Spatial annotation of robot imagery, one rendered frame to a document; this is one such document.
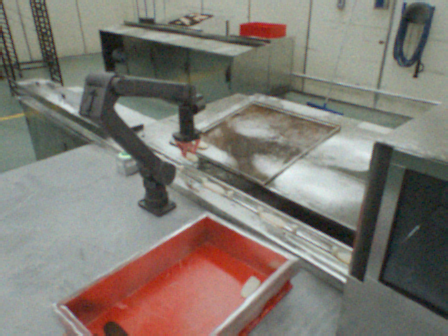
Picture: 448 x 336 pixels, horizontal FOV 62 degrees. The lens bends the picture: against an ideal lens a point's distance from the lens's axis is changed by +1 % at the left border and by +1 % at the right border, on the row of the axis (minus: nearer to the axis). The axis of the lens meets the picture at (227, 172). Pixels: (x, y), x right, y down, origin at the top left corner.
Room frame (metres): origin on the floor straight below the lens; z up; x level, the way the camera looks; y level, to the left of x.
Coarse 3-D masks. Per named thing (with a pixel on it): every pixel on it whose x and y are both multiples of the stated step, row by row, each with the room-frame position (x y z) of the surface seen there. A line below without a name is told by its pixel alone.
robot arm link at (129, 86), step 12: (120, 84) 0.95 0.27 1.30; (132, 84) 0.98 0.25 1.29; (144, 84) 1.07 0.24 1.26; (156, 84) 1.12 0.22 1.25; (168, 84) 1.18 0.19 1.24; (180, 84) 1.23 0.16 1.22; (192, 84) 1.29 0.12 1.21; (120, 96) 0.99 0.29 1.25; (132, 96) 1.04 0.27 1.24; (144, 96) 1.08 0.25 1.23; (156, 96) 1.12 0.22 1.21; (168, 96) 1.17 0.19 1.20; (180, 96) 1.22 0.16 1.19
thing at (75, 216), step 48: (0, 192) 1.21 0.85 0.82; (48, 192) 1.21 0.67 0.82; (96, 192) 1.21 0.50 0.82; (144, 192) 1.21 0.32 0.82; (0, 240) 0.92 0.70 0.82; (48, 240) 0.92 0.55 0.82; (96, 240) 0.92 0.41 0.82; (144, 240) 0.92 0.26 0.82; (0, 288) 0.72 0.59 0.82; (48, 288) 0.72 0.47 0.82
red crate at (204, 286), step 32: (192, 256) 0.84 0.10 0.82; (224, 256) 0.84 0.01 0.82; (160, 288) 0.72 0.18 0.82; (192, 288) 0.72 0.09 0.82; (224, 288) 0.71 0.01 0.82; (288, 288) 0.71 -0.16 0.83; (96, 320) 0.62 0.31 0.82; (128, 320) 0.62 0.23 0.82; (160, 320) 0.61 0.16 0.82; (192, 320) 0.61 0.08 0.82; (256, 320) 0.61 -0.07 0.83
